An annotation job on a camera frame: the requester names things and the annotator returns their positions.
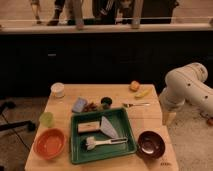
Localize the orange bowl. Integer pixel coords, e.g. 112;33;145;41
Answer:
33;128;66;160

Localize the yellow banana toy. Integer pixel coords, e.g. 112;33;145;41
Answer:
134;89;151;99

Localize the white cup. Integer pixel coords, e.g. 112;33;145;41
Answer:
51;82;65;98

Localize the purple bowl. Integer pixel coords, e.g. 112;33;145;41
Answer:
137;131;165;159

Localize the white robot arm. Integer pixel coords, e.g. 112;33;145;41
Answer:
159;62;213;125

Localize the white dish brush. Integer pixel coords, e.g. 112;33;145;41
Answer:
85;136;128;150

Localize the small green cup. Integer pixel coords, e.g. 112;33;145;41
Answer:
39;112;54;128

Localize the blue sponge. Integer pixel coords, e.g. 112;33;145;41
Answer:
72;98;87;113

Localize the black office chair base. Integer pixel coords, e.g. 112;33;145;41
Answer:
0;101;36;132

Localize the metal fork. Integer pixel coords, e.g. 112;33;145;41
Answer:
122;103;150;108

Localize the grey folded cloth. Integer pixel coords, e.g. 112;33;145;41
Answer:
100;117;118;138

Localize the orange fruit toy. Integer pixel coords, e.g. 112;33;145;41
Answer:
129;80;140;92

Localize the black cabinet counter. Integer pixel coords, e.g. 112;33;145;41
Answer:
0;25;213;99

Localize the brown grape cluster toy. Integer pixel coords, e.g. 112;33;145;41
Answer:
83;102;97;112

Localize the green plastic tray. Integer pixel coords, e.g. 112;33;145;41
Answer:
70;108;137;164

